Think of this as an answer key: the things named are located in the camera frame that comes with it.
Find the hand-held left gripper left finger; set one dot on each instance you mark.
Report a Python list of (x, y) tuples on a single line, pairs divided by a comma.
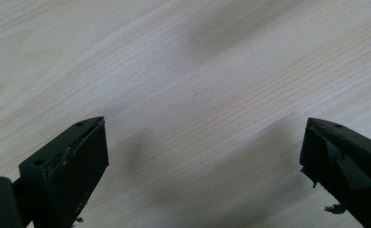
[(67, 171)]

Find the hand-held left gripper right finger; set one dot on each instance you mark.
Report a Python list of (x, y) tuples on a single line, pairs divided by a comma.
[(347, 161)]

